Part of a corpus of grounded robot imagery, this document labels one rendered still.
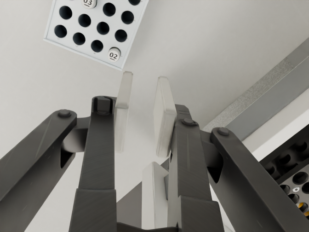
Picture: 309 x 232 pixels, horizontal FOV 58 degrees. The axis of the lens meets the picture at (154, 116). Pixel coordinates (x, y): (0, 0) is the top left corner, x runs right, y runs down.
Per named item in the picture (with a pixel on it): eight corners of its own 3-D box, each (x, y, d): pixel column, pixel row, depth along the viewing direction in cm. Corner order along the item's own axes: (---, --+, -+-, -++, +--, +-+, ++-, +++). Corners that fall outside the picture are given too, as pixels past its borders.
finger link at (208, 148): (178, 140, 14) (235, 147, 14) (169, 102, 19) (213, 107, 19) (172, 165, 15) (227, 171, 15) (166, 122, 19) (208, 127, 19)
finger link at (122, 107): (123, 154, 16) (110, 153, 16) (128, 107, 23) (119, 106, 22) (128, 107, 15) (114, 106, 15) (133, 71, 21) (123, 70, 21)
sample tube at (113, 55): (120, 54, 32) (117, 64, 28) (110, 50, 32) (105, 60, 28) (124, 44, 32) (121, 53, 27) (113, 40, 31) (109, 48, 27)
